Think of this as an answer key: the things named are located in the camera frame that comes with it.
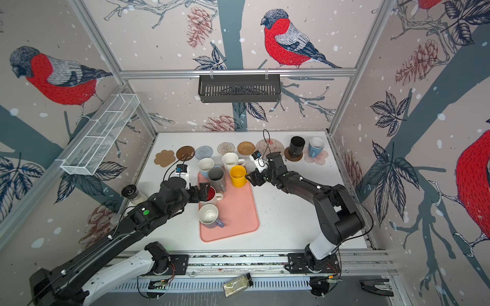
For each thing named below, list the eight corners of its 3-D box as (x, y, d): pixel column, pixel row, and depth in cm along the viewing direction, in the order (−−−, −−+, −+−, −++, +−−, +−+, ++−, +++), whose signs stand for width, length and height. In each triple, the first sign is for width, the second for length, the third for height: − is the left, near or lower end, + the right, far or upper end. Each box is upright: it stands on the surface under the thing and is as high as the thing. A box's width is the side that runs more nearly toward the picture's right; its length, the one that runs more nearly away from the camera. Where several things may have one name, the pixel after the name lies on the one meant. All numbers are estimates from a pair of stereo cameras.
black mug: (290, 162, 107) (293, 151, 99) (287, 147, 115) (290, 136, 107) (303, 162, 107) (307, 151, 99) (300, 147, 115) (303, 136, 107)
